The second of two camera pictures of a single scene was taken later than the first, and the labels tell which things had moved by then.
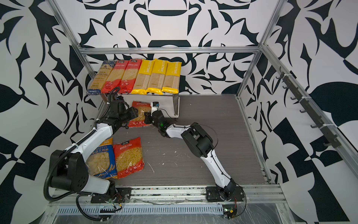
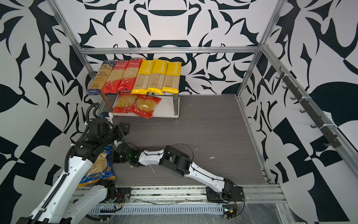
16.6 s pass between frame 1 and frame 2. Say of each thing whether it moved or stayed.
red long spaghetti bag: stayed
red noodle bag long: stayed
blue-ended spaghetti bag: stayed
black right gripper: moved
